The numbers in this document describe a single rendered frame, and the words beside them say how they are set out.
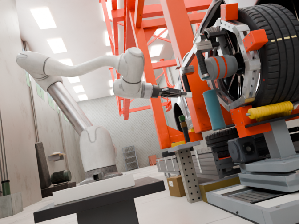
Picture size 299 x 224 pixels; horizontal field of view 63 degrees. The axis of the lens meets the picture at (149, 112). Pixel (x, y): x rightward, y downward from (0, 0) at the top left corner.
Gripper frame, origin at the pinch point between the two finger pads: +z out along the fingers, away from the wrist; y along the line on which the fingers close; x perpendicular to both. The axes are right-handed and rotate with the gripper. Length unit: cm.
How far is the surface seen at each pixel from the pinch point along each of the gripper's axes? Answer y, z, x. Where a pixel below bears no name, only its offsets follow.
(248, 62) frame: -22.9, 25.7, -12.9
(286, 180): -19, 44, 45
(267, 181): -3, 46, 46
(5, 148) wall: 441, -247, 3
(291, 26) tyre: -31, 46, -32
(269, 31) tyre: -30, 34, -27
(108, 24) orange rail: 599, -62, -427
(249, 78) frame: -18.2, 29.0, -6.3
